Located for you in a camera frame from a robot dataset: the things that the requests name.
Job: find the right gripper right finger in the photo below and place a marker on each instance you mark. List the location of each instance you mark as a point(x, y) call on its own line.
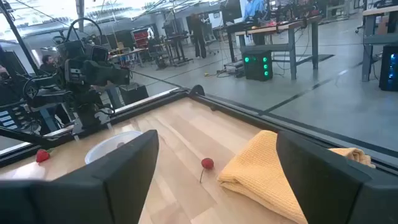
point(335, 193)

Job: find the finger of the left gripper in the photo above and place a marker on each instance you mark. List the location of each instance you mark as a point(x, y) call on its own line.
point(105, 74)

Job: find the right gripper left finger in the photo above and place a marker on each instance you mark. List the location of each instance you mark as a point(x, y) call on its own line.
point(93, 193)

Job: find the clear plastic tupperware cup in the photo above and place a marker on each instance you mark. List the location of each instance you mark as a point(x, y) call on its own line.
point(105, 149)

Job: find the red strawberry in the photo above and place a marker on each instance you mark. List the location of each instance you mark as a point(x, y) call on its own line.
point(42, 155)

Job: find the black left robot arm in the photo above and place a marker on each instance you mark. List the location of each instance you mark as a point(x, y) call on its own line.
point(84, 102)

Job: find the person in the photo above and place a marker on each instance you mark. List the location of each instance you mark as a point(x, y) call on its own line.
point(48, 65)
point(198, 37)
point(253, 7)

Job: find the shelf with red bins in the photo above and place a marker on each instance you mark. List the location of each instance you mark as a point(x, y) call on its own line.
point(141, 37)

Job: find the black slanted pole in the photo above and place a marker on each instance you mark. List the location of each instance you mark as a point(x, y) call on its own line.
point(18, 37)

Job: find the folded yellow cloth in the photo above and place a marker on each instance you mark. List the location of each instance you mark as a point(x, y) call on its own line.
point(258, 174)

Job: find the black control box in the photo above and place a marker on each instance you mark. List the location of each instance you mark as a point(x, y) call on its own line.
point(7, 119)

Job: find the computer tower with blue light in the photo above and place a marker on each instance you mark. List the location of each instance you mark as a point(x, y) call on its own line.
point(388, 68)

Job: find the wooden top workbench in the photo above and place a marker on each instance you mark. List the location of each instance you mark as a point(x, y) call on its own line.
point(292, 53)
point(367, 56)

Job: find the computer tower with green lights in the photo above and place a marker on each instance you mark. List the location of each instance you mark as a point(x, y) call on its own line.
point(258, 67)

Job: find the black table frame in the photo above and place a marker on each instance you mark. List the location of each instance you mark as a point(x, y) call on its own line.
point(155, 104)

